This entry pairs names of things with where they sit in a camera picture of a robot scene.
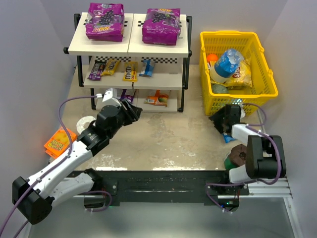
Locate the orange white snack packet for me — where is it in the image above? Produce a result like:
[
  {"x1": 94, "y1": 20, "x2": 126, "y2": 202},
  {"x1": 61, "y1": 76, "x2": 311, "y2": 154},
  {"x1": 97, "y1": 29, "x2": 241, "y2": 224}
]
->
[{"x1": 144, "y1": 90, "x2": 170, "y2": 107}]

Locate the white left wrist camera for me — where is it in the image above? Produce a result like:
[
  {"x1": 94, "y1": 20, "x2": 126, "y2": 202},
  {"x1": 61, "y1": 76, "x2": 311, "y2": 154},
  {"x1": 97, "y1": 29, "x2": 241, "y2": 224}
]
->
[{"x1": 96, "y1": 88, "x2": 121, "y2": 108}]

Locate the white blue plastic bottle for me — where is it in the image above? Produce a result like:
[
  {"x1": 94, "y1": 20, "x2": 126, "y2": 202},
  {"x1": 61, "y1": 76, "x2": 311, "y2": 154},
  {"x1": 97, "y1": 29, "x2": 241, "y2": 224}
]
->
[{"x1": 210, "y1": 48, "x2": 244, "y2": 83}]

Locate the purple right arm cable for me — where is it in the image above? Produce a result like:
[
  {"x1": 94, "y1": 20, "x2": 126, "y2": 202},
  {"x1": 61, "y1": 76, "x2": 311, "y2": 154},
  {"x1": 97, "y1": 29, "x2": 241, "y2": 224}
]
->
[{"x1": 205, "y1": 103, "x2": 282, "y2": 214}]

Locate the small yellow M&M's packet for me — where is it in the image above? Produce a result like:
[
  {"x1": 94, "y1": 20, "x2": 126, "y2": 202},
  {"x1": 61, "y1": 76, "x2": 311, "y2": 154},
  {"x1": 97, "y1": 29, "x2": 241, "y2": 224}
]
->
[{"x1": 123, "y1": 61, "x2": 138, "y2": 82}]

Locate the white toilet paper roll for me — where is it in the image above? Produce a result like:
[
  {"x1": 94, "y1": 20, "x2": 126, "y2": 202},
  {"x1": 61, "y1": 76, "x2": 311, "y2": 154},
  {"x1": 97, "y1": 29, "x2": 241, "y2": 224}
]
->
[{"x1": 76, "y1": 116, "x2": 95, "y2": 134}]

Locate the purple M&M's candy bag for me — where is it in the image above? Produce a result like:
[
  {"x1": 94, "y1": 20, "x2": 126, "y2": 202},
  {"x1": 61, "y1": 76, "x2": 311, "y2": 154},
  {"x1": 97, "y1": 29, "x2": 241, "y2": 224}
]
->
[{"x1": 88, "y1": 60, "x2": 106, "y2": 81}]

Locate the yellow M&M's candy bag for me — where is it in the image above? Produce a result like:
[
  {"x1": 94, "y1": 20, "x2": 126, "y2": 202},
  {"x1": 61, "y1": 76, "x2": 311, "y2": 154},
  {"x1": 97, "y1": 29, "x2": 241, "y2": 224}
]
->
[{"x1": 101, "y1": 59, "x2": 120, "y2": 76}]

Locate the orange snack box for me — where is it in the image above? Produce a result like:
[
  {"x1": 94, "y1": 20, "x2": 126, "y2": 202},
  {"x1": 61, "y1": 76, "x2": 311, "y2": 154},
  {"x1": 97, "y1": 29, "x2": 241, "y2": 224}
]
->
[{"x1": 44, "y1": 127, "x2": 69, "y2": 159}]

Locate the brown green tape roll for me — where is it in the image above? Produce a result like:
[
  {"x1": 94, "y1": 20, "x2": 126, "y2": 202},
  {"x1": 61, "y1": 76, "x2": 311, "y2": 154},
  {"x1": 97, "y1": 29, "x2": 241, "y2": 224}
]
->
[{"x1": 224, "y1": 144, "x2": 247, "y2": 170}]

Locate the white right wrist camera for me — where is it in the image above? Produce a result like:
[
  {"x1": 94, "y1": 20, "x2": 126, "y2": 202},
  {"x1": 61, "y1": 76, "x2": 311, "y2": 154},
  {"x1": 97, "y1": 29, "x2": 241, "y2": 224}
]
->
[{"x1": 240, "y1": 105, "x2": 246, "y2": 119}]

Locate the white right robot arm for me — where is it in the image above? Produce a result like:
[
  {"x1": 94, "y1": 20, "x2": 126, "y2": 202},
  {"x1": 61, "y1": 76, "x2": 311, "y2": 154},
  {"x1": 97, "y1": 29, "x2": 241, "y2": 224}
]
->
[{"x1": 210, "y1": 104, "x2": 287, "y2": 185}]

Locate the white three-tier shelf rack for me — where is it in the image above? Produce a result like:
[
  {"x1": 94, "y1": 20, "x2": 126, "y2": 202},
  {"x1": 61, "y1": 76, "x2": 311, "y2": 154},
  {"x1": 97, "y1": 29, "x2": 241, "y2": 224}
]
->
[{"x1": 64, "y1": 12, "x2": 192, "y2": 113}]

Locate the green round object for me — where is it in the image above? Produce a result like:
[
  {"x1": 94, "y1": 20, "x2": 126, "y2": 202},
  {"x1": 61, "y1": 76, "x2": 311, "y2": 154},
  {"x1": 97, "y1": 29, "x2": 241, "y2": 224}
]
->
[{"x1": 211, "y1": 84, "x2": 228, "y2": 94}]

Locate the blue white snack box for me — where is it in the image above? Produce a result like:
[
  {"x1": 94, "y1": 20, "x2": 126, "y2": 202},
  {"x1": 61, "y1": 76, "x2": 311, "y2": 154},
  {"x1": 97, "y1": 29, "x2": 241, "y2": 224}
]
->
[{"x1": 139, "y1": 59, "x2": 155, "y2": 77}]

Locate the magenta grape candy bag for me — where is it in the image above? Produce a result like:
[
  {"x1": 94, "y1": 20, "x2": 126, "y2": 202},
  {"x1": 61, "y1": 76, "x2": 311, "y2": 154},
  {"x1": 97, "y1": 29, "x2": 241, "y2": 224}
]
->
[
  {"x1": 85, "y1": 2, "x2": 124, "y2": 42},
  {"x1": 142, "y1": 8, "x2": 181, "y2": 46}
]

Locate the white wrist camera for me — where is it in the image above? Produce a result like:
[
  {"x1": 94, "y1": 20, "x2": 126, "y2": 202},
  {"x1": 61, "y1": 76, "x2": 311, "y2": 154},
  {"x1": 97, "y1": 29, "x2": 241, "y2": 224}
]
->
[
  {"x1": 96, "y1": 88, "x2": 121, "y2": 108},
  {"x1": 240, "y1": 105, "x2": 246, "y2": 119}
]

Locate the yellow plastic shopping basket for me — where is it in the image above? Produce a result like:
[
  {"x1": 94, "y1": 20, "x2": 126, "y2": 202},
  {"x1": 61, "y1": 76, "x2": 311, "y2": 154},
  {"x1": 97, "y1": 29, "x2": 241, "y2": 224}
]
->
[{"x1": 199, "y1": 30, "x2": 278, "y2": 116}]

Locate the yellow chips bag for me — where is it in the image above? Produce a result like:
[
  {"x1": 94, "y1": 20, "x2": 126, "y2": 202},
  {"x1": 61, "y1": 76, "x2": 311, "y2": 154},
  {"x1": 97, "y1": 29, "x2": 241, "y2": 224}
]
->
[{"x1": 224, "y1": 58, "x2": 253, "y2": 88}]

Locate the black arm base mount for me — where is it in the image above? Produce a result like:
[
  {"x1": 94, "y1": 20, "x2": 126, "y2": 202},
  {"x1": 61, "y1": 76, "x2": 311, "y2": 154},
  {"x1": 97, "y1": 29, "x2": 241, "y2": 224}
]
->
[{"x1": 84, "y1": 170, "x2": 249, "y2": 211}]

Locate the blue white snack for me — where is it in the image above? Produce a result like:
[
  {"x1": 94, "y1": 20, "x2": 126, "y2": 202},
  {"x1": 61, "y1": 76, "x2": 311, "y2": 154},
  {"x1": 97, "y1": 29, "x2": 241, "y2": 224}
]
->
[{"x1": 222, "y1": 133, "x2": 235, "y2": 143}]

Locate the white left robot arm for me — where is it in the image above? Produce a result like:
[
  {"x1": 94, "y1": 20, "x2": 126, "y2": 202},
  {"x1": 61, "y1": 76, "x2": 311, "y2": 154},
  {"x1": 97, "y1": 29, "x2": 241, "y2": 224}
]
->
[{"x1": 12, "y1": 99, "x2": 142, "y2": 225}]

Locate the purple pink candy bag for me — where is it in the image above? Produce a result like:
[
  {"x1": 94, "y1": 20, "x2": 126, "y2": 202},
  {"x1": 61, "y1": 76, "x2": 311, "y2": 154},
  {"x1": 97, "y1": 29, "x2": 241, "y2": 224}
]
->
[{"x1": 120, "y1": 89, "x2": 135, "y2": 103}]

